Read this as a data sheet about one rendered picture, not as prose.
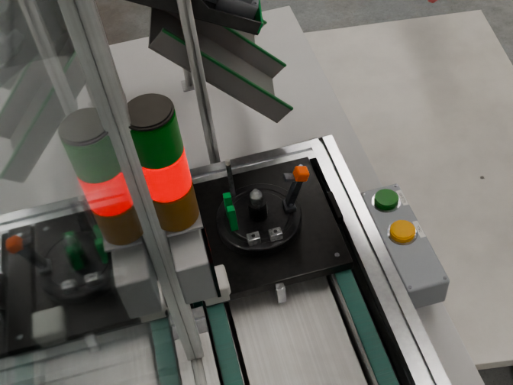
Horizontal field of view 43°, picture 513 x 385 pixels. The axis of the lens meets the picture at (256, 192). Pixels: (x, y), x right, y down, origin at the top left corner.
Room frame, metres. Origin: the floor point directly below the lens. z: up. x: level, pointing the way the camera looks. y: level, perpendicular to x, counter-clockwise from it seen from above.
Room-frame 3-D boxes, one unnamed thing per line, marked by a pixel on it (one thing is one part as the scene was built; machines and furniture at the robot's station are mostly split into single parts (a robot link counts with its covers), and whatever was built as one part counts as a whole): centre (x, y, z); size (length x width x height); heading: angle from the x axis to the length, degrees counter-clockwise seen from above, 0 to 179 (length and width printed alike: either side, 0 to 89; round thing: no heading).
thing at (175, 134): (0.47, 0.09, 1.38); 0.05 x 0.05 x 0.05
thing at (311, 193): (0.67, 0.00, 0.96); 0.24 x 0.24 x 0.02; 8
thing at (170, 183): (0.47, 0.09, 1.33); 0.05 x 0.05 x 0.05
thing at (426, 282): (0.62, -0.22, 0.93); 0.21 x 0.07 x 0.06; 8
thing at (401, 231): (0.62, -0.22, 0.96); 0.04 x 0.04 x 0.02
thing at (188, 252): (0.47, 0.09, 1.29); 0.12 x 0.05 x 0.25; 8
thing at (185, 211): (0.47, 0.09, 1.28); 0.05 x 0.05 x 0.05
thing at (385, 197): (0.69, -0.21, 0.96); 0.04 x 0.04 x 0.02
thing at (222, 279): (0.56, 0.08, 0.97); 0.05 x 0.05 x 0.04; 8
